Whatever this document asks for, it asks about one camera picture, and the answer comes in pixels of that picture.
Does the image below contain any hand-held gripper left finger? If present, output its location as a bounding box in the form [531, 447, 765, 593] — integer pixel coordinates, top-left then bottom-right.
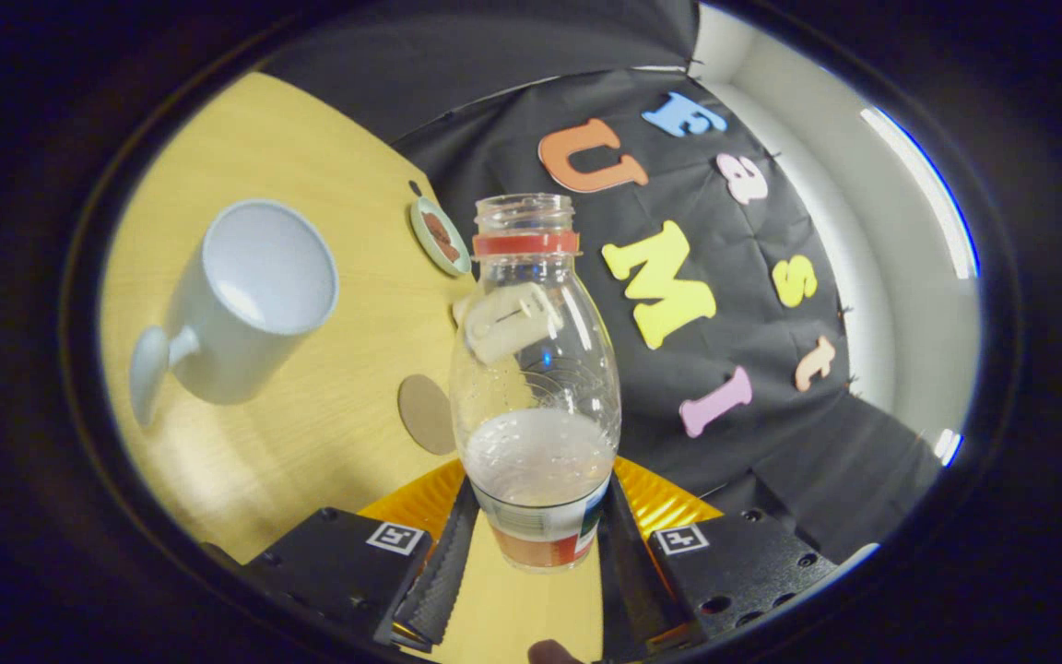
[199, 458, 479, 651]

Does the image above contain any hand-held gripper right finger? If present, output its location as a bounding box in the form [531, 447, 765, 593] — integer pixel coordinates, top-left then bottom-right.
[597, 456, 844, 661]

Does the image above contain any clear plastic juice bottle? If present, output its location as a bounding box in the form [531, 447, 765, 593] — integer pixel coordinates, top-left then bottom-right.
[449, 193, 622, 574]

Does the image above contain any round brown coaster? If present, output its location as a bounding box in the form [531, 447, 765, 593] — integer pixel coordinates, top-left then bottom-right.
[397, 373, 458, 457]

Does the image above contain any white cup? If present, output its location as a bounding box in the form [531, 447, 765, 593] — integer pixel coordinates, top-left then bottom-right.
[129, 199, 340, 427]

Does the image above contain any white toaster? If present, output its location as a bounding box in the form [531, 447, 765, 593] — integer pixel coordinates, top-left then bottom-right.
[453, 281, 565, 366]

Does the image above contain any brown meat slice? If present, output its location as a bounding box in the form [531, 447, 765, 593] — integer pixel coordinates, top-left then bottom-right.
[422, 212, 463, 264]

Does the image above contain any pale green plate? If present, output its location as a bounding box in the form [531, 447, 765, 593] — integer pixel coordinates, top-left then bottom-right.
[409, 196, 473, 278]

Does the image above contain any wooden table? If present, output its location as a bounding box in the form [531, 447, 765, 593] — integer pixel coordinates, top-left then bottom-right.
[98, 72, 606, 664]

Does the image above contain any large ceiling light panel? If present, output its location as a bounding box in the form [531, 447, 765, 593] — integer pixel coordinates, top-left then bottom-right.
[860, 106, 981, 280]

